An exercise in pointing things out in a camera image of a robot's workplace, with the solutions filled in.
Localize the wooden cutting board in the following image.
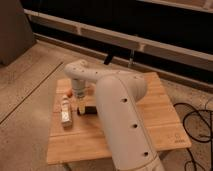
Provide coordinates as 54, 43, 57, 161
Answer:
46, 72, 191, 164

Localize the orange carrot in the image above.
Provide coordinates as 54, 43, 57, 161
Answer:
66, 89, 73, 97

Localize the grey chair corner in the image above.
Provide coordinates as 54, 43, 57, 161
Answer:
0, 0, 36, 65

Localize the black cable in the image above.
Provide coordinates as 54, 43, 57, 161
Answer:
173, 97, 213, 171

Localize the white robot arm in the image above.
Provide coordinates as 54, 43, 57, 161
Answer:
64, 60, 165, 171

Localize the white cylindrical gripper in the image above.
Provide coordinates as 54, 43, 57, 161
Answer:
71, 79, 86, 112

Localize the dark eraser block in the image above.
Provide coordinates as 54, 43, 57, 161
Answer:
77, 106, 97, 116

